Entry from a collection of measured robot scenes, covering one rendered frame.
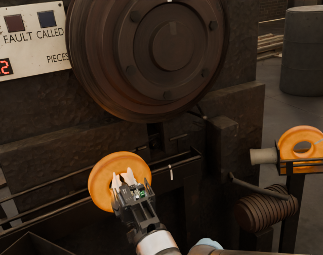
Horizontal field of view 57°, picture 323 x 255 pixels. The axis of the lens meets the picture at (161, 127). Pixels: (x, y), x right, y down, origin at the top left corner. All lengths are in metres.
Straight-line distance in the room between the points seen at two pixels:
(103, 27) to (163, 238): 0.48
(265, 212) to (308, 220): 0.80
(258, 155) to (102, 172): 0.60
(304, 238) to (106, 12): 1.49
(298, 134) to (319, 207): 0.98
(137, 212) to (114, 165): 0.14
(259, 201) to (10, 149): 0.83
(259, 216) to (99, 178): 0.62
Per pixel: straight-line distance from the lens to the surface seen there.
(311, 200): 2.06
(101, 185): 0.73
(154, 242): 0.58
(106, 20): 0.75
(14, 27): 0.89
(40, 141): 0.95
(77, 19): 0.77
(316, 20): 3.43
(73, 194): 1.01
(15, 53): 0.90
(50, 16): 0.89
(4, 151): 0.95
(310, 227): 1.88
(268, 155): 1.11
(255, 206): 1.13
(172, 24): 0.75
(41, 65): 0.91
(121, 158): 0.71
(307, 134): 1.10
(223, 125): 1.05
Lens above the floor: 1.26
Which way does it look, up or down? 26 degrees down
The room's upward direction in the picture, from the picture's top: 6 degrees counter-clockwise
